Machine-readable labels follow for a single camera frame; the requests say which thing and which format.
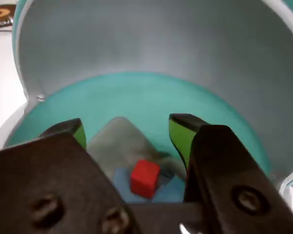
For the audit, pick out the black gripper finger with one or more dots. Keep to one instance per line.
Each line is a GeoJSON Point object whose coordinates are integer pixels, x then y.
{"type": "Point", "coordinates": [46, 180]}
{"type": "Point", "coordinates": [229, 175]}

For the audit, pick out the red lego block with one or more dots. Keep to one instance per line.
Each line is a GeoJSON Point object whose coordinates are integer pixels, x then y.
{"type": "Point", "coordinates": [145, 178]}

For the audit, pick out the grey liner inside bin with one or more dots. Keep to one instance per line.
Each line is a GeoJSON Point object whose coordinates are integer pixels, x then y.
{"type": "Point", "coordinates": [119, 143]}

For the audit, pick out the teal whale-shaped bin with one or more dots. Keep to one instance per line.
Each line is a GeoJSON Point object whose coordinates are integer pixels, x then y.
{"type": "Point", "coordinates": [149, 48]}

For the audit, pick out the black and gold box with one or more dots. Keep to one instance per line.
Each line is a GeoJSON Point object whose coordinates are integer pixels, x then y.
{"type": "Point", "coordinates": [0, 14]}

